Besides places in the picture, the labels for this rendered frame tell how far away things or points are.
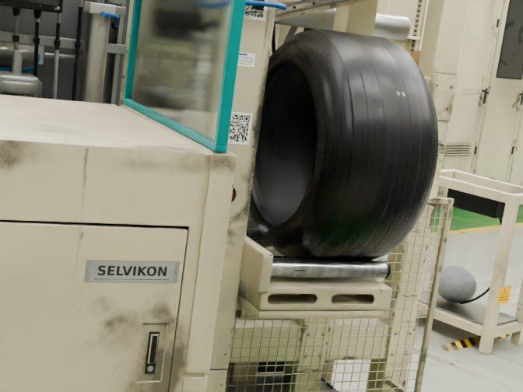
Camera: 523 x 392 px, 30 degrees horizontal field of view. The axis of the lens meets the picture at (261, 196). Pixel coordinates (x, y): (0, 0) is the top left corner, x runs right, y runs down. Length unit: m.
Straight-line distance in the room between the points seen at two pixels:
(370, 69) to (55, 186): 1.03
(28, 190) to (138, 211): 0.17
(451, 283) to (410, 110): 2.91
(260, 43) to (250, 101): 0.14
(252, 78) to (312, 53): 0.16
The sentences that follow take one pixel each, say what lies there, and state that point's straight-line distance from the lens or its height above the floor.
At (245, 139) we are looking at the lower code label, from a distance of 2.29.
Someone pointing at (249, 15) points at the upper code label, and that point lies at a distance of 2.26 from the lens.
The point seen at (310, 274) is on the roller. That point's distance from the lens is 2.37.
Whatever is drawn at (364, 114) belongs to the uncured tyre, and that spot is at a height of 1.30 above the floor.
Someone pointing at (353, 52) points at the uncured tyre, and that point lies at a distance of 2.31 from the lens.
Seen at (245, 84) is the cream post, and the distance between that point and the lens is 2.28.
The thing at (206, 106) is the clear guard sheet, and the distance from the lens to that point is 1.59.
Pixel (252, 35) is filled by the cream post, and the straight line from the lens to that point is 2.27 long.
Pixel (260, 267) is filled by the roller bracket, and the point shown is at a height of 0.92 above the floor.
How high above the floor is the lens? 1.49
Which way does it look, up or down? 11 degrees down
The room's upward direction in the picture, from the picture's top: 8 degrees clockwise
